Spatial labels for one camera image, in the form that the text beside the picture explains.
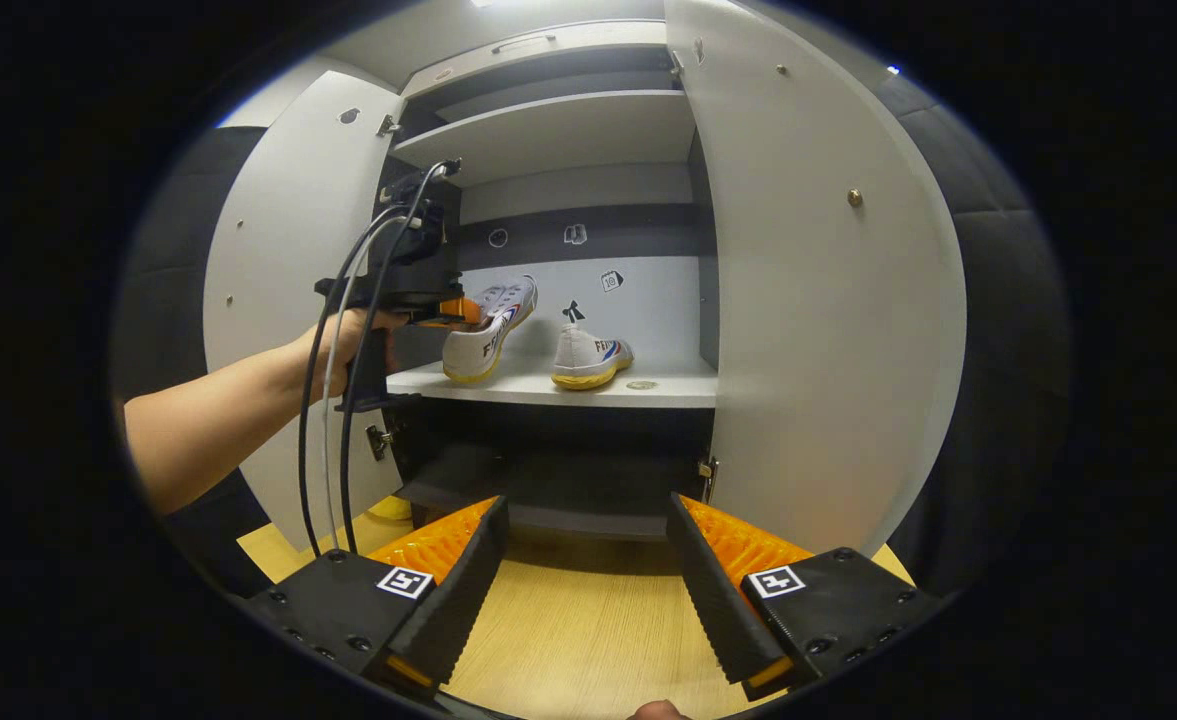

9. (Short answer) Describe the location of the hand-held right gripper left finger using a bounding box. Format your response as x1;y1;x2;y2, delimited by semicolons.
248;495;511;701

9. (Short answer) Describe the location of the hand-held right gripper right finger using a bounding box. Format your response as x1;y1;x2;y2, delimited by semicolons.
665;493;939;701

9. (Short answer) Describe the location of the white canvas shoe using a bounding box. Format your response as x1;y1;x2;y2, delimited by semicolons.
551;322;635;391
442;275;539;384

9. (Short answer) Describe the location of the grey cabinet door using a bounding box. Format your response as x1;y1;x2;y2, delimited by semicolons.
663;0;969;556
203;70;409;551

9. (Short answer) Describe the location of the grey shoe cabinet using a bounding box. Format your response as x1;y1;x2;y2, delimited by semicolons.
378;20;724;541

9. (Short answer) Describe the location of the person's dark clothing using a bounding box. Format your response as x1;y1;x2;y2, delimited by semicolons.
163;468;274;599

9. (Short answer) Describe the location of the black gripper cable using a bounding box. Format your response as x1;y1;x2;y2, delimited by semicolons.
340;158;464;556
296;205;414;558

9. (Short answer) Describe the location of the black quilted wall padding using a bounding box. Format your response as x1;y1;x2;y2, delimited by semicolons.
113;125;269;401
873;70;1077;596

